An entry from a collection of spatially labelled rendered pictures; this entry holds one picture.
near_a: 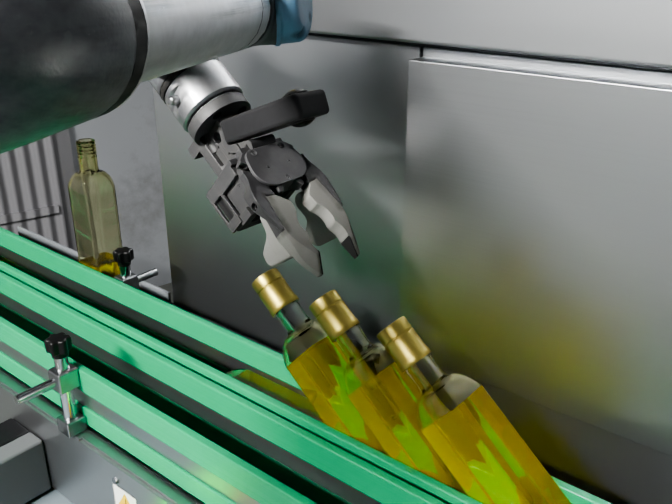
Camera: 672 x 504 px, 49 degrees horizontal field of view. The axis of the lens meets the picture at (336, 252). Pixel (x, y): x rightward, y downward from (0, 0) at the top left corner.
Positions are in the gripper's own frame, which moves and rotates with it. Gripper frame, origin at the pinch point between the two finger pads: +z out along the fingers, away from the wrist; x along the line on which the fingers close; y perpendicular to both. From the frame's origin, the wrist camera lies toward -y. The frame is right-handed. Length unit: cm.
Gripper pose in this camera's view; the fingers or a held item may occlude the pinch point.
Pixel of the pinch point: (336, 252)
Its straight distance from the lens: 73.8
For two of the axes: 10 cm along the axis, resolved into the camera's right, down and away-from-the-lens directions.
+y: -5.1, 5.3, 6.8
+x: -6.3, 3.0, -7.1
